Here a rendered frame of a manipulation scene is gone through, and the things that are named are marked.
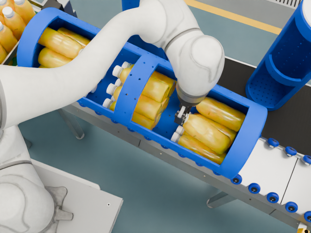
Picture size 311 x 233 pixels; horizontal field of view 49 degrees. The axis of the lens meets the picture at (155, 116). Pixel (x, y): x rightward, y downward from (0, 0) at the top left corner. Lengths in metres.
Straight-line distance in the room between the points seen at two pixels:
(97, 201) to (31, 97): 0.73
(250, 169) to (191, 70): 0.75
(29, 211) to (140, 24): 0.56
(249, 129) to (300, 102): 1.40
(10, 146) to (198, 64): 0.57
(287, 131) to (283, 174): 0.96
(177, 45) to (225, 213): 1.67
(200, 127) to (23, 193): 0.57
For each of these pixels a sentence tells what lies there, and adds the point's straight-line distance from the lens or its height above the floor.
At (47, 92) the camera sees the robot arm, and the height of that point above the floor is 1.78.
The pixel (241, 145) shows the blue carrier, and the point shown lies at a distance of 1.12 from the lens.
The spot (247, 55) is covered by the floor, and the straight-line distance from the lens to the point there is 2.71.
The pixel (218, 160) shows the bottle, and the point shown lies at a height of 1.09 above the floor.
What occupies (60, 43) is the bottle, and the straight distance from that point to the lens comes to 1.29.
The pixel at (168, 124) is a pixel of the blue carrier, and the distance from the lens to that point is 1.37.
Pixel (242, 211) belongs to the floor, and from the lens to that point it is 2.36.
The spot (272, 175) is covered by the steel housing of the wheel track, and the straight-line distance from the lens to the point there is 1.45.
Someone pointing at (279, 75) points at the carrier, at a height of 0.62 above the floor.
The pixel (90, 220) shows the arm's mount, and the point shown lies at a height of 1.08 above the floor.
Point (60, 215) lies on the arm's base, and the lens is 1.18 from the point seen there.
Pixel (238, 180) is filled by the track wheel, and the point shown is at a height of 0.97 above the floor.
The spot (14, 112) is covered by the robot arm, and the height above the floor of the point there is 1.80.
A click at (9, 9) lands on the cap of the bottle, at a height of 1.10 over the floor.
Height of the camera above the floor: 2.26
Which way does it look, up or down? 71 degrees down
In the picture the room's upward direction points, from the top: 6 degrees clockwise
